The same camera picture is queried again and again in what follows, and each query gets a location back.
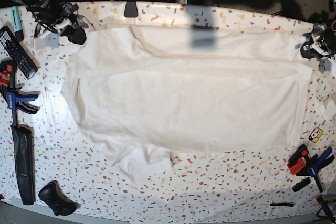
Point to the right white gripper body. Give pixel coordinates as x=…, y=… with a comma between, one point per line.
x=71, y=17

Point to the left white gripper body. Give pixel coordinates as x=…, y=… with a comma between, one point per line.
x=322, y=39

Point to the white T-shirt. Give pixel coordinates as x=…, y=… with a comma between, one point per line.
x=143, y=93

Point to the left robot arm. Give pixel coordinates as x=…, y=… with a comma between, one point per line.
x=331, y=6

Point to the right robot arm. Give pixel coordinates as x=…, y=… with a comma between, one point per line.
x=54, y=17

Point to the teal highlighter marker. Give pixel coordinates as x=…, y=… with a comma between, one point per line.
x=16, y=22

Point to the white power adapter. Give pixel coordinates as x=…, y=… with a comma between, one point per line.
x=326, y=108

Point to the black TV remote control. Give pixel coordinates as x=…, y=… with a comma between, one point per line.
x=20, y=57

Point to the blue black bar clamp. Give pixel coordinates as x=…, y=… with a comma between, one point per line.
x=11, y=94

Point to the yellow panda sticker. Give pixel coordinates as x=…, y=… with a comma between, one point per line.
x=315, y=135

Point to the blue red bar clamp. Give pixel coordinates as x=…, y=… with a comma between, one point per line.
x=301, y=164

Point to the black sheath sleeve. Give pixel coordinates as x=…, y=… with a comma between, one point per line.
x=23, y=156

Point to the small black bar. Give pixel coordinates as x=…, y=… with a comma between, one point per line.
x=300, y=185

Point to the red clamp end piece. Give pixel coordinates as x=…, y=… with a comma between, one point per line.
x=325, y=212

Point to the black flat strip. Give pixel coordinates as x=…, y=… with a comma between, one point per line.
x=282, y=204

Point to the black game controller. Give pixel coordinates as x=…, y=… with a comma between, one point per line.
x=52, y=196

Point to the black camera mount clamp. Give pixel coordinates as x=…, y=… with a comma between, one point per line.
x=131, y=10

